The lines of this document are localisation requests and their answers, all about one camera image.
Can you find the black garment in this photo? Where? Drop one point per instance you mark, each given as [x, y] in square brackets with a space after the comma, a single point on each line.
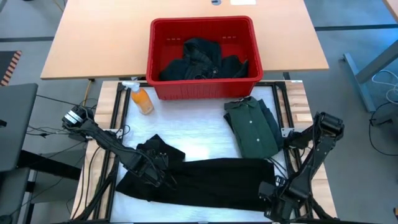
[211, 183]

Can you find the dark teal garment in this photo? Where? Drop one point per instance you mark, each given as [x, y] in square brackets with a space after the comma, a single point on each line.
[199, 59]

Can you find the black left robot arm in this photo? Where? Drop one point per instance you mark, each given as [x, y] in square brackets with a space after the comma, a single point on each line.
[102, 140]

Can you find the orange spray bottle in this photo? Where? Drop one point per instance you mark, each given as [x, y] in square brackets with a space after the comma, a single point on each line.
[142, 101]

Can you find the grey metal desk leg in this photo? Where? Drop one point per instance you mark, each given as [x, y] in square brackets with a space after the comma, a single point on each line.
[373, 65]

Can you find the light wooden desk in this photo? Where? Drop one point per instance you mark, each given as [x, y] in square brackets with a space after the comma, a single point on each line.
[93, 37]

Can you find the black aluminium table frame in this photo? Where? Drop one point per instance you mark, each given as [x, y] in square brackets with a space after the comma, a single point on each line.
[281, 85]

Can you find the red plastic laundry basket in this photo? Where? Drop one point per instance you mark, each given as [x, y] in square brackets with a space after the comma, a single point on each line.
[202, 90]

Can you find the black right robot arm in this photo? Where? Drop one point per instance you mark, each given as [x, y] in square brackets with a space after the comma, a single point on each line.
[323, 146]

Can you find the dark grey side cabinet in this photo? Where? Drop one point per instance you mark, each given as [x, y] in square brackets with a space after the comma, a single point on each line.
[15, 124]

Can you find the green knit shirt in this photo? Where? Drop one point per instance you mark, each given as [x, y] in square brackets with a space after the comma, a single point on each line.
[253, 127]

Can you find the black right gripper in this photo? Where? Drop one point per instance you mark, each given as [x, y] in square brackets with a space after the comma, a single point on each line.
[289, 197]

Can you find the white paper sheet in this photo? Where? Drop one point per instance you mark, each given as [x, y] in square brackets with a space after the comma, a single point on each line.
[243, 2]

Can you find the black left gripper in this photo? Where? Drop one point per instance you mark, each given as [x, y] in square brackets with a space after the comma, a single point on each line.
[141, 166]

